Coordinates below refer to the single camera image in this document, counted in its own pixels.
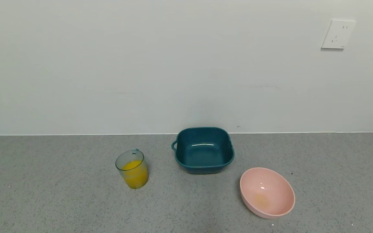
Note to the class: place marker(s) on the clear cup with orange juice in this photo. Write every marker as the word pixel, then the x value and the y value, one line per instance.
pixel 131 155

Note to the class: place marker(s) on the orange juice liquid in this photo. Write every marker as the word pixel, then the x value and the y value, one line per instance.
pixel 136 176

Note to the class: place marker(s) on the pink plastic bowl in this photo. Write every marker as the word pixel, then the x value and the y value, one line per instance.
pixel 267 194

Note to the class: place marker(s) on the dark teal square basin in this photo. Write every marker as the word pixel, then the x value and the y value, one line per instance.
pixel 202 155

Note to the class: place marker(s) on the white wall socket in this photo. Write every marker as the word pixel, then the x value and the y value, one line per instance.
pixel 338 34

